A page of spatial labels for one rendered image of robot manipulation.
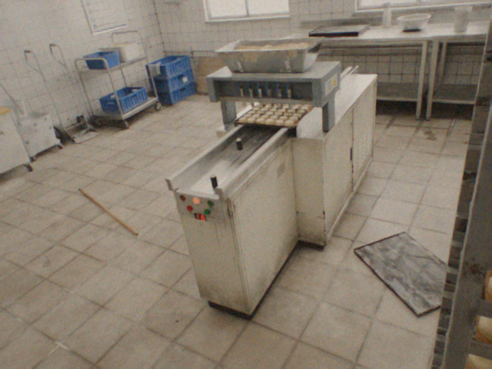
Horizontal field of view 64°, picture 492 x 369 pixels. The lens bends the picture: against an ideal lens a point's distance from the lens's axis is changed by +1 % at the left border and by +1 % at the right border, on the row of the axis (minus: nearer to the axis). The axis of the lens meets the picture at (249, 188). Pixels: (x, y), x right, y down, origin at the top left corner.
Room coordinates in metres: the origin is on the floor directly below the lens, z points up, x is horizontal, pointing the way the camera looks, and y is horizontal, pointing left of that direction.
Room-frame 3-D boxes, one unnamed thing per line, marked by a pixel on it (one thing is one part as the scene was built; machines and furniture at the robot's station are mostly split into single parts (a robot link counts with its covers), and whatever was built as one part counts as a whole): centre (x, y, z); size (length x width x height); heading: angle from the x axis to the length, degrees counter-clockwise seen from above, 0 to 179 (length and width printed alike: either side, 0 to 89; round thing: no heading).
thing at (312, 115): (2.58, -0.66, 0.88); 1.28 x 0.01 x 0.07; 147
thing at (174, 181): (2.47, -0.17, 0.87); 2.01 x 0.03 x 0.07; 147
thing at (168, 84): (6.26, 0.96, 0.30); 0.60 x 0.40 x 0.20; 144
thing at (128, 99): (5.53, 1.57, 0.29); 0.56 x 0.38 x 0.20; 152
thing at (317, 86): (2.29, -0.23, 1.01); 0.72 x 0.33 x 0.34; 57
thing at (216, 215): (1.56, 0.24, 0.77); 0.24 x 0.04 x 0.14; 57
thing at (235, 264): (1.87, 0.05, 0.45); 0.70 x 0.34 x 0.90; 147
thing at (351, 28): (4.79, -1.31, 0.93); 0.60 x 0.40 x 0.01; 55
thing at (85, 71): (5.53, 1.57, 0.57); 0.85 x 0.58 x 1.13; 151
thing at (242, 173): (2.31, -0.41, 0.87); 2.01 x 0.03 x 0.07; 147
